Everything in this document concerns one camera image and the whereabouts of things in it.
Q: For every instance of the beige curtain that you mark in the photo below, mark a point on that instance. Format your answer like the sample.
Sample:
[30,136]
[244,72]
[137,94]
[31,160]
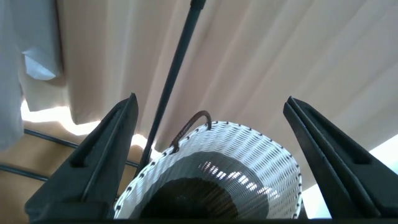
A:
[280,62]

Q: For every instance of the pale grey shorts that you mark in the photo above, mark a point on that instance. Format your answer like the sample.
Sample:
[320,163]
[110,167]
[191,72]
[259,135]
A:
[9,93]

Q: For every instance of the black clothes rack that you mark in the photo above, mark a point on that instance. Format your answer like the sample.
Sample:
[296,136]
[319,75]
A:
[174,68]

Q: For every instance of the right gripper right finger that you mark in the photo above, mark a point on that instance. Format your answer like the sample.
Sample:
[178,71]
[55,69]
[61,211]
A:
[339,186]

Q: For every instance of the white laundry basket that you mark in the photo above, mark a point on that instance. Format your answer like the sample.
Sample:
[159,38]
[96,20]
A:
[248,149]

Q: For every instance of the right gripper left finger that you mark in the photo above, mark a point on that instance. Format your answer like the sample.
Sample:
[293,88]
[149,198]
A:
[102,177]

